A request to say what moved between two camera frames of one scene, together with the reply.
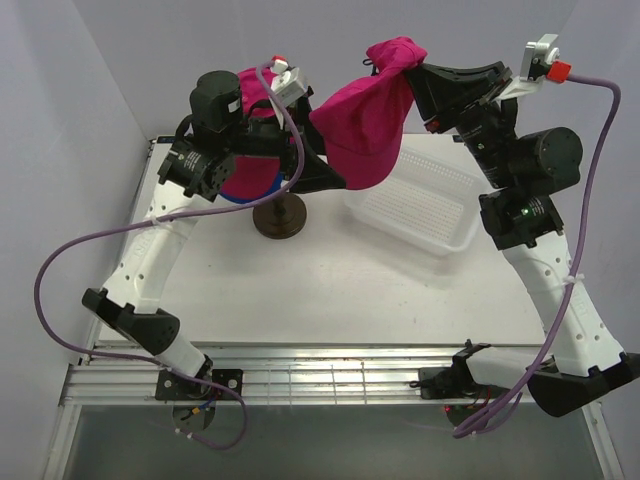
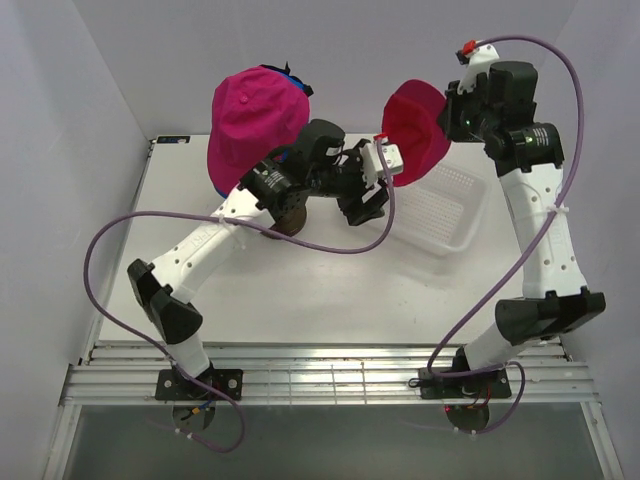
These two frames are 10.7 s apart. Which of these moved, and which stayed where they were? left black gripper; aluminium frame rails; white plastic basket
Moved: left black gripper
Stayed: white plastic basket; aluminium frame rails
